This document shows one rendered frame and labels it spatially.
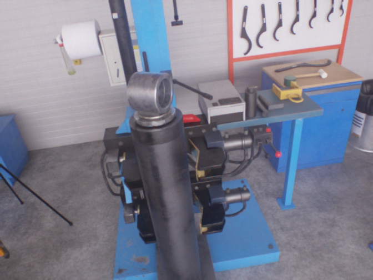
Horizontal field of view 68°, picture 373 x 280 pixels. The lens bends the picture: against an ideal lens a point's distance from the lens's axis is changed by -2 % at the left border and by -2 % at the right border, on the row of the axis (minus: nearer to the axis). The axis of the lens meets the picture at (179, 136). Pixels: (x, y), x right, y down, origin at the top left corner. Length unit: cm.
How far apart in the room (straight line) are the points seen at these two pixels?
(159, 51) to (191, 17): 166
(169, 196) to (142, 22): 103
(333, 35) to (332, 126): 140
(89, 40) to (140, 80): 125
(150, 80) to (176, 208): 58
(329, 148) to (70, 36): 257
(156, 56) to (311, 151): 192
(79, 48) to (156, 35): 70
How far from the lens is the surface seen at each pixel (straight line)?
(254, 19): 358
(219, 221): 193
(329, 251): 256
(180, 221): 136
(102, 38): 225
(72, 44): 227
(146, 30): 179
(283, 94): 214
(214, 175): 164
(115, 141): 184
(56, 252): 279
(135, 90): 103
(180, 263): 160
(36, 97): 390
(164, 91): 112
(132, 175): 161
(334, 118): 303
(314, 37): 396
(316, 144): 310
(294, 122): 226
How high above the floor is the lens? 200
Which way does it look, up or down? 32 degrees down
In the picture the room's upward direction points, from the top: 7 degrees counter-clockwise
